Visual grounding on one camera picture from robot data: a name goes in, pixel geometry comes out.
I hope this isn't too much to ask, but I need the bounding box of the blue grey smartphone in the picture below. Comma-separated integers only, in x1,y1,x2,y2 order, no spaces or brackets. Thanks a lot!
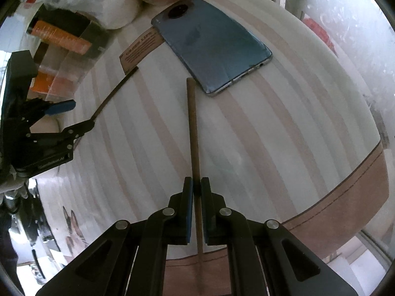
151,0,274,97

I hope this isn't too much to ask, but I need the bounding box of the white bag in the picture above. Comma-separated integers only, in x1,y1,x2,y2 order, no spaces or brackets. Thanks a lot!
89,0,145,30

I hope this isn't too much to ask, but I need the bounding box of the long orange tube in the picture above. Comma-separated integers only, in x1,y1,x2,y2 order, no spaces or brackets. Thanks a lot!
26,20,93,54

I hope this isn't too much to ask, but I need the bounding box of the dark wooden chopstick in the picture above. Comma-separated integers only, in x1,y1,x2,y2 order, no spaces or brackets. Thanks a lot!
91,67,139,122

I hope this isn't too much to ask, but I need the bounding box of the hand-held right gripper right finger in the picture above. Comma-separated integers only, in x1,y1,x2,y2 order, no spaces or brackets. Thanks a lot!
200,176,359,296

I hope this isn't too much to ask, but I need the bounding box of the striped cat print mat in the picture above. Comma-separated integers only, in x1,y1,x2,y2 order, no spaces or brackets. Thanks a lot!
40,0,388,296

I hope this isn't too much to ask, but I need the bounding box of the light wooden chopstick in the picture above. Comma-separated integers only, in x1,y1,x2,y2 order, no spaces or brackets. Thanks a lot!
186,78,206,296

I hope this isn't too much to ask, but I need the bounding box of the clear plastic organizer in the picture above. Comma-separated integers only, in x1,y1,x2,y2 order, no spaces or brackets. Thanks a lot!
19,3,110,104

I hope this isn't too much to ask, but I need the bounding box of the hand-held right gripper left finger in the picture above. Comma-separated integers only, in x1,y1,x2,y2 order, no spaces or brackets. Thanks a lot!
35,176,195,296

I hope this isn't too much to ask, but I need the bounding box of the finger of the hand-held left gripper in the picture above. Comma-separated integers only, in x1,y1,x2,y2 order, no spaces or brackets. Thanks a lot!
21,99,77,128
19,119,96,174

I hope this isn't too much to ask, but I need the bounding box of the small orange tube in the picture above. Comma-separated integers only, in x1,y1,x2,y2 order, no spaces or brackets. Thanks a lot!
29,71,54,94

